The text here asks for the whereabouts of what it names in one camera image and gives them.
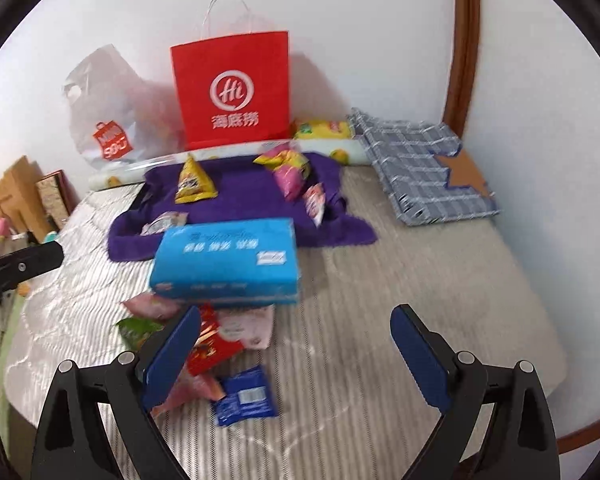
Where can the wooden headboard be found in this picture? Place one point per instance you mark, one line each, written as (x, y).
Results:
(20, 203)

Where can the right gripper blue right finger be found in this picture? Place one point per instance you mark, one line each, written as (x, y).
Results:
(427, 356)

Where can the purple towel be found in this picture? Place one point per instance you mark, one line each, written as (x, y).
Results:
(246, 191)

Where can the yellow triangular snack packet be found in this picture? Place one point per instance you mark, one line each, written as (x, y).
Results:
(194, 184)

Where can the pink white small packet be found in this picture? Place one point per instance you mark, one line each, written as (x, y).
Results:
(315, 201)

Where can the blue tissue pack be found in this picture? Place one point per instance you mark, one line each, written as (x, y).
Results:
(250, 263)

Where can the red gold snack packet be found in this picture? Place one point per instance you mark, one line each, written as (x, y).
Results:
(211, 347)

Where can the yellow snack bag at back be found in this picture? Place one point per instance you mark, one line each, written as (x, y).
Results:
(321, 129)

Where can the red paper shopping bag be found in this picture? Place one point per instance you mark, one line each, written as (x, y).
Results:
(232, 89)

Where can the brown wooden door frame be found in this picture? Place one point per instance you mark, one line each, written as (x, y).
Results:
(463, 65)

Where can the blue plaid folded cloth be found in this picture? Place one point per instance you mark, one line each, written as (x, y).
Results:
(424, 169)

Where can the dark blue snack packet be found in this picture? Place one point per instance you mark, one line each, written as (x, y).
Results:
(248, 395)

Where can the white plastic Miniso bag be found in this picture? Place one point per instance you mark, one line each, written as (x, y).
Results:
(116, 117)

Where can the pink yellow snack packet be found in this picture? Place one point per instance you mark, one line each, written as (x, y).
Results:
(289, 167)

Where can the green snack packet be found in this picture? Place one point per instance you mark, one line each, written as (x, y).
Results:
(135, 331)

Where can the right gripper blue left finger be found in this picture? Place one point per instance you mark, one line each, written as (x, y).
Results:
(164, 353)

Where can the patterned box by headboard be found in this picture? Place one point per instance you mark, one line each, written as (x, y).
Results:
(57, 198)

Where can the silver clear packet on towel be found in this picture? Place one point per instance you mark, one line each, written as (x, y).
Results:
(167, 220)

